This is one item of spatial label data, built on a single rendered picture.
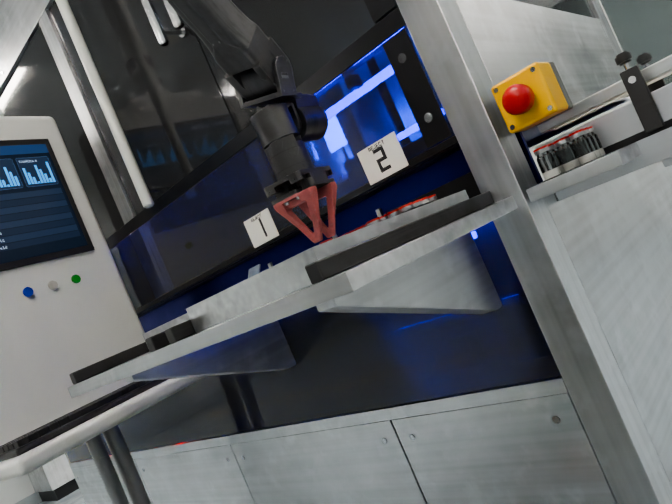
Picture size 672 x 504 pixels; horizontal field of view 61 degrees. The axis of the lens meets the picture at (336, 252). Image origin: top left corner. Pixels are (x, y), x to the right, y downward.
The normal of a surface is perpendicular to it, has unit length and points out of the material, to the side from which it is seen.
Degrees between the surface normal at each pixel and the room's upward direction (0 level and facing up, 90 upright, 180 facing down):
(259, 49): 107
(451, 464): 90
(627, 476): 90
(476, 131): 90
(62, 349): 90
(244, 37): 98
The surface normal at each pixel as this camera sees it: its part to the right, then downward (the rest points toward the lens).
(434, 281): 0.68, -0.31
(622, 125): -0.62, 0.25
